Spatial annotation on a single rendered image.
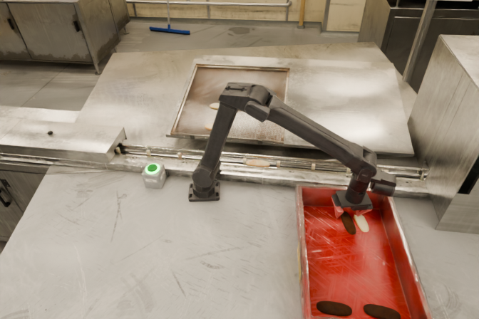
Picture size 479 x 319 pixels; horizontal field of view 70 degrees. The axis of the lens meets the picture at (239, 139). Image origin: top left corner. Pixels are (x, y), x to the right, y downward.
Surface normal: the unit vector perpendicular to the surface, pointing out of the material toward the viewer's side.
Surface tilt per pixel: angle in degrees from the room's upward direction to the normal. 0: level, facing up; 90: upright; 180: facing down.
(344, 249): 0
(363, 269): 0
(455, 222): 90
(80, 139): 0
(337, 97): 10
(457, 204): 90
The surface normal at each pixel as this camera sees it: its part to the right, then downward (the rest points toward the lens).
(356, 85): -0.05, -0.65
